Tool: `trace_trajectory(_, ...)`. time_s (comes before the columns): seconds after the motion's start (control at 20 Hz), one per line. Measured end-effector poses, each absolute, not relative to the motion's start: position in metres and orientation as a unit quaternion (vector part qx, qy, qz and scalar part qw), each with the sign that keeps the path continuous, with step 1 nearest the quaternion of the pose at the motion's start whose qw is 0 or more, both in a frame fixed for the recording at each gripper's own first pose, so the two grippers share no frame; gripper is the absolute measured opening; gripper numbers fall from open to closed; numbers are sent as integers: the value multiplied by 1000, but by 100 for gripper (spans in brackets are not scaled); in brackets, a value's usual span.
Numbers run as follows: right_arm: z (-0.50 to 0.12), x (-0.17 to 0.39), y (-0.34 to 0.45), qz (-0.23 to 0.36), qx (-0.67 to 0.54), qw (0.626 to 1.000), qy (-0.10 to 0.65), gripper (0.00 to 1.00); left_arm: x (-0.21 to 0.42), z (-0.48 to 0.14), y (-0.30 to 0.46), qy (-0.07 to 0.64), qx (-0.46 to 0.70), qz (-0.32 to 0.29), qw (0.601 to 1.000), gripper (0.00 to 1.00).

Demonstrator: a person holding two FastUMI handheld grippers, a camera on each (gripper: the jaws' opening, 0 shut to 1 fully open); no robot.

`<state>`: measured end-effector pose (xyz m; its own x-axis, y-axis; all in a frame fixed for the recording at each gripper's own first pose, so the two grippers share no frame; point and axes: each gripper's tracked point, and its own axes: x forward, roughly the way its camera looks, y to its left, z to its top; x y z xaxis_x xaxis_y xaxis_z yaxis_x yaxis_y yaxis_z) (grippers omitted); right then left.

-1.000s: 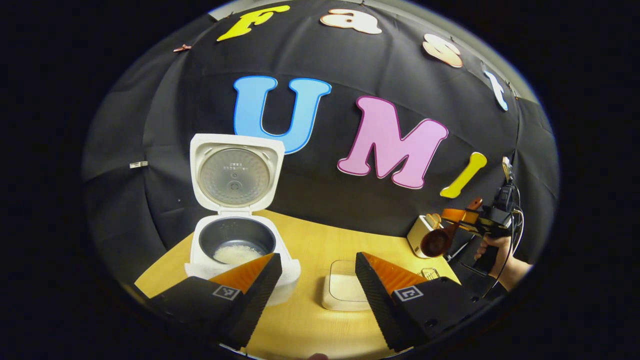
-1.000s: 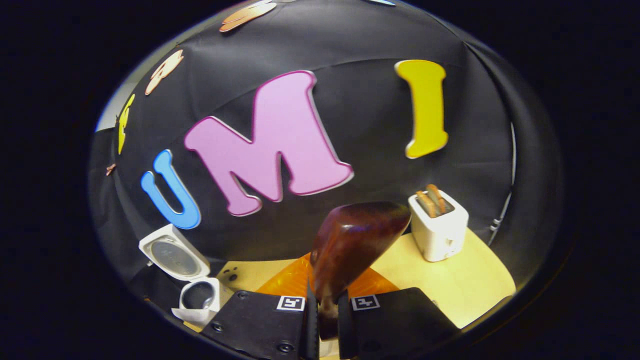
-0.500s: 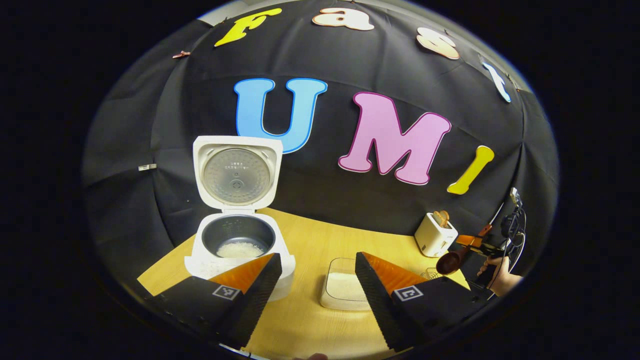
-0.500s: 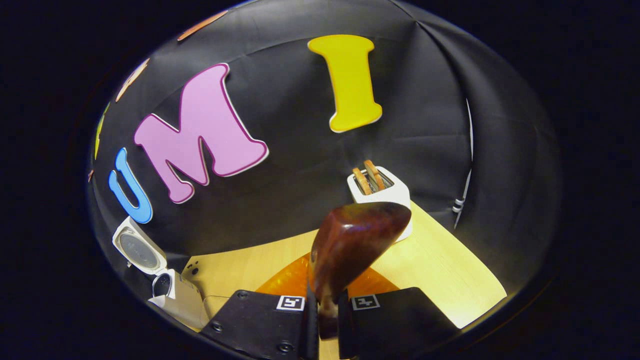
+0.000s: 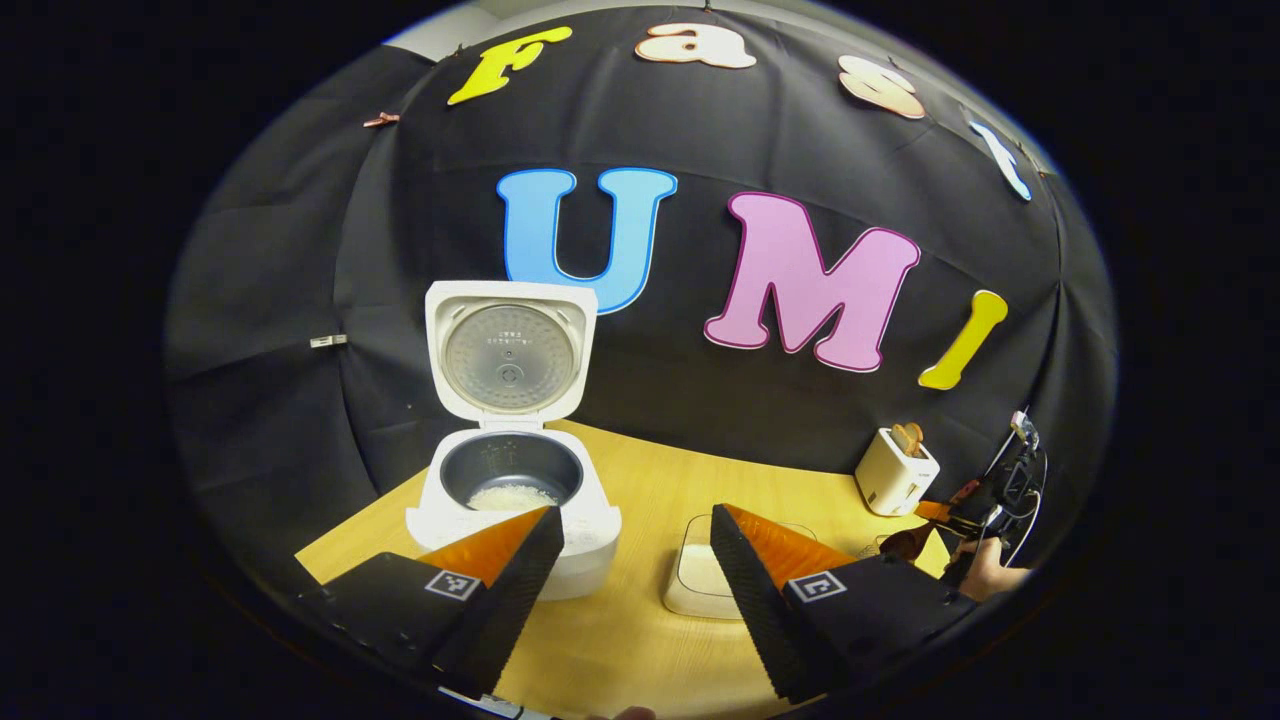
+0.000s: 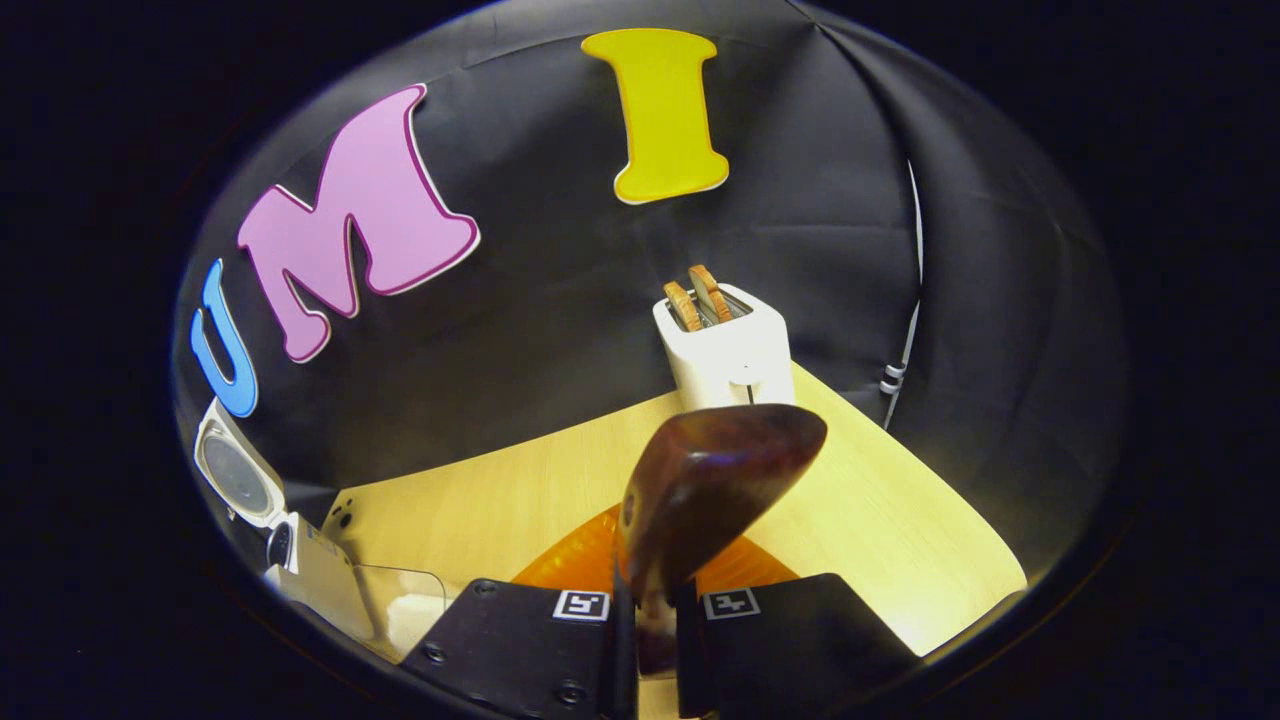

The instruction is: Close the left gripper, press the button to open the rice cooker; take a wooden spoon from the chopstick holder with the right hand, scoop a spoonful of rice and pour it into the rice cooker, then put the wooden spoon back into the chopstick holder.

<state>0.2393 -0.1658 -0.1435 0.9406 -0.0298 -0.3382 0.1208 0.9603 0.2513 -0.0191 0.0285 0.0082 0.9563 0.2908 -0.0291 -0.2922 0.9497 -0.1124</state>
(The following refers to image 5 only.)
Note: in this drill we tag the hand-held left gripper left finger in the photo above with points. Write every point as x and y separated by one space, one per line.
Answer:
510 610

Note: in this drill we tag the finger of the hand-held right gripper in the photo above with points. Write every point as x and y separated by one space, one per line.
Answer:
935 511

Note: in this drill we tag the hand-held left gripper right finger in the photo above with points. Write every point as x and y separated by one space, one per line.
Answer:
755 600

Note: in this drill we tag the brown wooden spoon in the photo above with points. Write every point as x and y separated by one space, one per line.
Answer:
908 545

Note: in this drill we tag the cooker white rice layer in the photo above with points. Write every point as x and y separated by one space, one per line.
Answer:
512 497

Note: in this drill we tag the white toaster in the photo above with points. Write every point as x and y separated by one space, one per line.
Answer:
890 480

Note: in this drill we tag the clear plastic container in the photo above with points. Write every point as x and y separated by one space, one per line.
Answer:
690 603

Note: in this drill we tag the brown toast slice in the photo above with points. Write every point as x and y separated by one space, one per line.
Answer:
902 440
916 434

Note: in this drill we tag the black backdrop cloth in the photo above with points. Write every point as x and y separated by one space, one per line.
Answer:
350 350

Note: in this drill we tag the copper clip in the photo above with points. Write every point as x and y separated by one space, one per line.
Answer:
381 120

